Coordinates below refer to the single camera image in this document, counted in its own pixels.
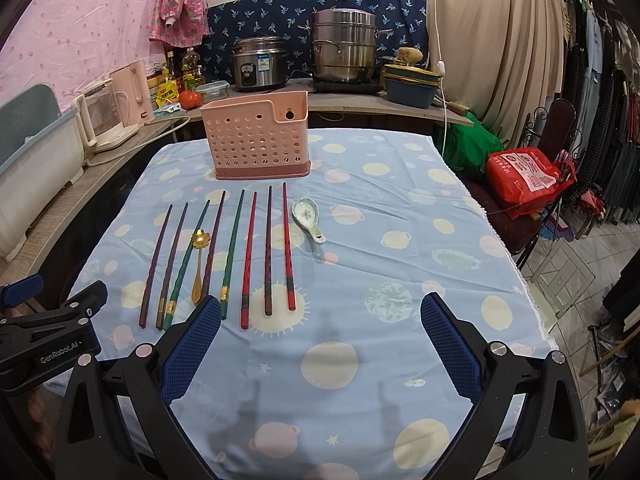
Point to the green plastic bag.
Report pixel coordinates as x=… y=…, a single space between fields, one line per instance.
x=467 y=148

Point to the white dish drainer box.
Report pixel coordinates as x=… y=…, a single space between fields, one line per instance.
x=41 y=153

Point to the red plastic bag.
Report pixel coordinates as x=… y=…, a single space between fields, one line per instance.
x=524 y=180

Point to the cooking oil bottle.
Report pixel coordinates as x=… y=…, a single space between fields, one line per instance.
x=192 y=75

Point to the pink perforated utensil basket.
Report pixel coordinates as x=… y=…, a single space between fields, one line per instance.
x=258 y=137

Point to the red chopstick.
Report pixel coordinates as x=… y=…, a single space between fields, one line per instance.
x=289 y=278
x=245 y=297

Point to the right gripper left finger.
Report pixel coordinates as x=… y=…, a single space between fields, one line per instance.
x=183 y=347

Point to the purple chopstick gold band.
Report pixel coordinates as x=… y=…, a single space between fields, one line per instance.
x=162 y=302

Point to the clear food container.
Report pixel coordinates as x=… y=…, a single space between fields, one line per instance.
x=213 y=91

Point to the blue planet tablecloth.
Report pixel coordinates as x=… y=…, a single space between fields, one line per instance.
x=347 y=386

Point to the beige curtain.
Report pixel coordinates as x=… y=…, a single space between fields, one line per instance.
x=504 y=58

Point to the white ceramic soup spoon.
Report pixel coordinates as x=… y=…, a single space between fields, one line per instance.
x=306 y=214

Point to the gold flower spoon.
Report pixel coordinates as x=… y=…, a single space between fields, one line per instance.
x=200 y=240

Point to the pink floral garment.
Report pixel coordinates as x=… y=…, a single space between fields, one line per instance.
x=179 y=23

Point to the stacked yellow blue basins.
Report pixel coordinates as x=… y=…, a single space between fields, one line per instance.
x=410 y=85

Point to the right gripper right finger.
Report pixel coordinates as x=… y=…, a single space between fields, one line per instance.
x=458 y=345

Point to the dark metal chair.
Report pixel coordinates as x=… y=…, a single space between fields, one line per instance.
x=521 y=235

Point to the red tomato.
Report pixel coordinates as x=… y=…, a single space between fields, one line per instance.
x=190 y=99

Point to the black induction cooktop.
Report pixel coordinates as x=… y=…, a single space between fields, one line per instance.
x=369 y=88

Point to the pink electric kettle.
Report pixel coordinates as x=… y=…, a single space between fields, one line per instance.
x=133 y=97

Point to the loofah sponge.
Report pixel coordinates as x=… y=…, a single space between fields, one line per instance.
x=408 y=56

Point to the silver rice cooker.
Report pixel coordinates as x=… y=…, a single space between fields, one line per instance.
x=259 y=63

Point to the navy patterned cloth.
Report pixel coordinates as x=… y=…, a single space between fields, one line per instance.
x=403 y=24

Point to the yellow label bottle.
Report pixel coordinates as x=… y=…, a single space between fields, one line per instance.
x=167 y=92

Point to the dark maroon chopstick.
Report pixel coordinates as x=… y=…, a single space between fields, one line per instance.
x=267 y=268

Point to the dark soy sauce bottle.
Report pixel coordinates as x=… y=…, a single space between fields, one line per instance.
x=170 y=61

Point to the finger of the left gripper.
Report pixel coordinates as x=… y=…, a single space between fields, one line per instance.
x=12 y=295

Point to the pink curtain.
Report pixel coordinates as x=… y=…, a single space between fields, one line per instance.
x=68 y=44

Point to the stainless steel steamer pot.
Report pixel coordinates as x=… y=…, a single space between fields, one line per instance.
x=344 y=42

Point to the green chopstick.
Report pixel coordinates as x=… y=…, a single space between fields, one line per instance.
x=170 y=309
x=225 y=286

